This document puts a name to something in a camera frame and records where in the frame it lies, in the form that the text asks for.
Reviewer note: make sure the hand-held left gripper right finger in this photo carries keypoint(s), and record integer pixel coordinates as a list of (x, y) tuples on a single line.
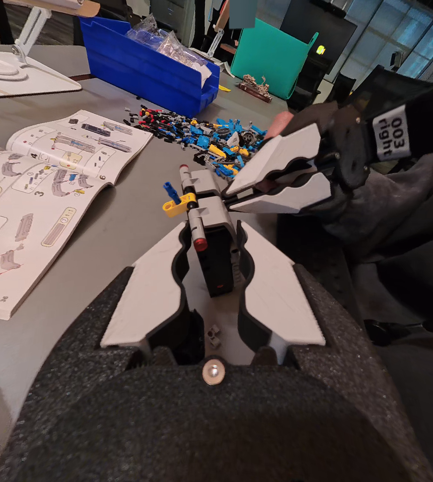
[(280, 301)]

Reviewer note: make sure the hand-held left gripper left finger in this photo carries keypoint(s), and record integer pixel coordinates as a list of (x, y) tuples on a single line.
[(145, 301)]

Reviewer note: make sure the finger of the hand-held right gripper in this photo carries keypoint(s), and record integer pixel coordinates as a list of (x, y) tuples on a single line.
[(276, 154), (295, 195)]

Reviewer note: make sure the pile of small toy pieces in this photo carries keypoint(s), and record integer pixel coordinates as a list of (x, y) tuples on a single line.
[(209, 135)]

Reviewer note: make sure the grey black toy brick assembly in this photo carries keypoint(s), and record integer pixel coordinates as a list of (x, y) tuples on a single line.
[(216, 260)]

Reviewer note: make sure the person's right forearm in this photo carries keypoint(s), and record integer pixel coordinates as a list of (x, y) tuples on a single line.
[(408, 195)]

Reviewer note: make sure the person's right hand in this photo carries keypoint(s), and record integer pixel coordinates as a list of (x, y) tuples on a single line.
[(281, 123)]

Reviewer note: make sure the small wooden model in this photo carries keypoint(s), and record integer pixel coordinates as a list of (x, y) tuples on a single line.
[(256, 88)]

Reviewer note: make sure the small grey toy connector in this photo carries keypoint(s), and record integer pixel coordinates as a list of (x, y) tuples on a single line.
[(214, 333)]

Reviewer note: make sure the yellow toy piece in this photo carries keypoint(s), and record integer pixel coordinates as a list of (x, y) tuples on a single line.
[(224, 88)]

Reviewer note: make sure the green plastic bin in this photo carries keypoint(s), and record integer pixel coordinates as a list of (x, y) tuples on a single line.
[(269, 56)]

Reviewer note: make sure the dark monitor screen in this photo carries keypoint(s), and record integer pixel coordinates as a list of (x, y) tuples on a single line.
[(314, 30)]

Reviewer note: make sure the white stand with wooden board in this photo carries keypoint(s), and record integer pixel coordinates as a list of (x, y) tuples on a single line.
[(13, 71), (215, 43)]

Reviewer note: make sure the instruction booklet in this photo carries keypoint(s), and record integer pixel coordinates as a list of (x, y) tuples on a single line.
[(32, 233)]

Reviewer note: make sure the clear plastic bags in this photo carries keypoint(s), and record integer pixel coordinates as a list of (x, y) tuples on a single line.
[(171, 49)]

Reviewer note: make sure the blue plastic bin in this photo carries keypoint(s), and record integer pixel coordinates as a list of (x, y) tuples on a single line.
[(133, 75)]

